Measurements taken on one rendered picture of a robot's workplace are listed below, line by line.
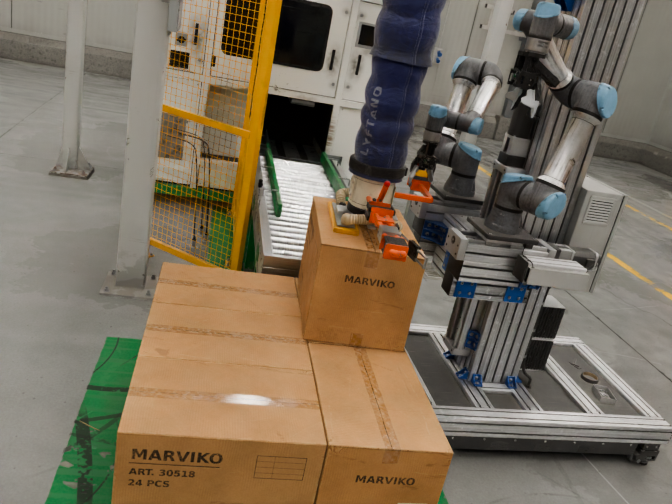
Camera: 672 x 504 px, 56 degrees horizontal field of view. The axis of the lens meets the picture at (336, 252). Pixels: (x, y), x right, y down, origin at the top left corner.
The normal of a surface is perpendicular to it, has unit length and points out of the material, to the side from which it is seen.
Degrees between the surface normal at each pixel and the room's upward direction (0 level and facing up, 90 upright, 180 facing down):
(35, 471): 0
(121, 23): 90
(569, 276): 90
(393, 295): 90
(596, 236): 90
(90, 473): 0
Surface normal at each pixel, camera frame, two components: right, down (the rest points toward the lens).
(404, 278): 0.08, 0.37
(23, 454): 0.19, -0.92
